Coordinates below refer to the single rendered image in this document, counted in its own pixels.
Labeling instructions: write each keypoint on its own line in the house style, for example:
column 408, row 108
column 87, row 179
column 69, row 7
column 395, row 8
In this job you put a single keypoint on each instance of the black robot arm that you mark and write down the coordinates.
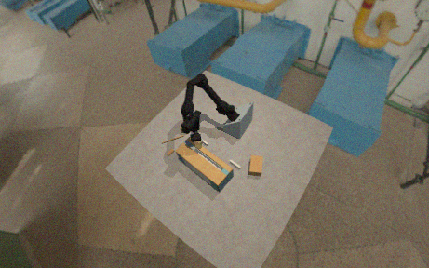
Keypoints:
column 191, row 117

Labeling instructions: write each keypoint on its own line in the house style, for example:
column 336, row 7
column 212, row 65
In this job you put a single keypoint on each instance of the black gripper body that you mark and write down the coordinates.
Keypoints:
column 196, row 137

